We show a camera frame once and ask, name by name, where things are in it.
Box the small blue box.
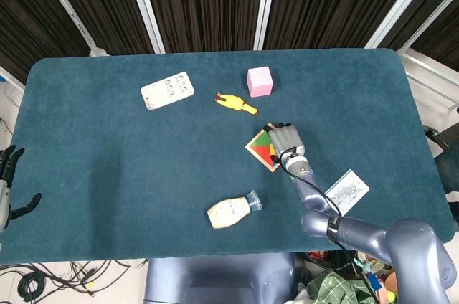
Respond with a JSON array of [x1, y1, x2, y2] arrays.
[[365, 272, 382, 293]]

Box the coiled black cable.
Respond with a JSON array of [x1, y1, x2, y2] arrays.
[[17, 271, 46, 301]]

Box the loose floor cables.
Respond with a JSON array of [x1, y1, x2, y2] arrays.
[[0, 260, 148, 298]]

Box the white printed card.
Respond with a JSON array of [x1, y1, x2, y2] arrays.
[[140, 71, 196, 112]]

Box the colourful tangram puzzle tray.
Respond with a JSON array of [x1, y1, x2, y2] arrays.
[[245, 122, 288, 174]]

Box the blue-grey robot torso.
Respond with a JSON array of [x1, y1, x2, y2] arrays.
[[143, 252, 298, 304]]

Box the teal table mat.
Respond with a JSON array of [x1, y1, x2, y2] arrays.
[[0, 48, 456, 265]]

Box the pink cube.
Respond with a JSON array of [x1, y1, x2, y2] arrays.
[[246, 66, 274, 98]]

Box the cream squeeze bottle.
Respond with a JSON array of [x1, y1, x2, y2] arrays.
[[207, 189, 263, 229]]

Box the green plaid cloth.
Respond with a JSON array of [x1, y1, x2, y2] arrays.
[[306, 270, 377, 304]]

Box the silver metal frame post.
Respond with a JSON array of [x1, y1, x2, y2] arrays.
[[397, 0, 459, 54], [364, 0, 444, 49], [31, 0, 108, 57], [121, 0, 166, 54], [253, 0, 280, 51]]

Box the yellow rubber chicken toy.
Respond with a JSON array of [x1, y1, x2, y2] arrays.
[[214, 92, 260, 116]]

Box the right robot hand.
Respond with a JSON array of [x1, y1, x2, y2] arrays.
[[263, 122, 307, 163]]

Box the white floor rail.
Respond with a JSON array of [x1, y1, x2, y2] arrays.
[[401, 49, 459, 113]]

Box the green tangram triangle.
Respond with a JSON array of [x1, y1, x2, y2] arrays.
[[250, 130, 273, 148]]

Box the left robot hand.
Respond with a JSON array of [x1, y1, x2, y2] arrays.
[[0, 145, 42, 232]]

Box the large red tangram triangle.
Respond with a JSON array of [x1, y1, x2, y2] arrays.
[[250, 145, 275, 168]]

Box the white printed hang-tab package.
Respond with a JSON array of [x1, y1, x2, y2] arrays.
[[324, 169, 370, 217]]

